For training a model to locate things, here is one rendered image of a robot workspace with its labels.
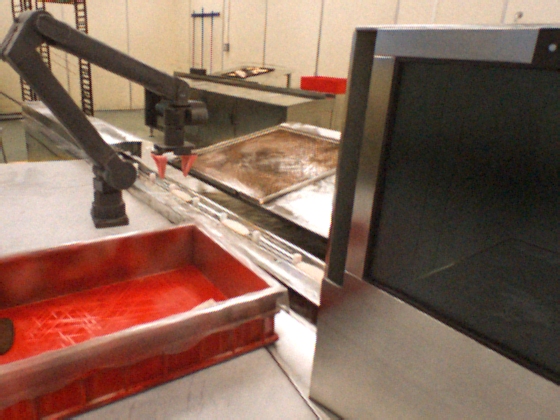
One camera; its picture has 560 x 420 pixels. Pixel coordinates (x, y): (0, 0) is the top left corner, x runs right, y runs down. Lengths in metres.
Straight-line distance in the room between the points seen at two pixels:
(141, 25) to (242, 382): 8.43
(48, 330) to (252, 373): 0.34
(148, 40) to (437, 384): 8.65
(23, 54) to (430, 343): 0.91
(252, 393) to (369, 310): 0.23
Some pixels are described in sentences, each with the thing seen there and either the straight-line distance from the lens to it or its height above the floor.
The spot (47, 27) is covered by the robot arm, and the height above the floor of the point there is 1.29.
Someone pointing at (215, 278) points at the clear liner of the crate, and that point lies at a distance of 0.88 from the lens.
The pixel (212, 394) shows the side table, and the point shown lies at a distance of 0.67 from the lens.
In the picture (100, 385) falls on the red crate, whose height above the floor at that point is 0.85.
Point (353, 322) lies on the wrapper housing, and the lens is 0.56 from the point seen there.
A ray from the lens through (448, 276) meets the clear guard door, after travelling 0.47.
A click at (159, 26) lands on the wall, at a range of 9.06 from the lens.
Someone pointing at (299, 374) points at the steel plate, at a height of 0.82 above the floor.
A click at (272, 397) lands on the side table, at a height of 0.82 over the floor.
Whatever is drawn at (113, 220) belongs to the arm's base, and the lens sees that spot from 1.20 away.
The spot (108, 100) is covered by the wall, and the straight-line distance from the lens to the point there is 8.71.
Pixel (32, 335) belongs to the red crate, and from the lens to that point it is 0.82.
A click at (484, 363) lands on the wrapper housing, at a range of 0.48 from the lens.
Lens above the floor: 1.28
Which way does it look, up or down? 19 degrees down
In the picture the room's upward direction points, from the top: 3 degrees clockwise
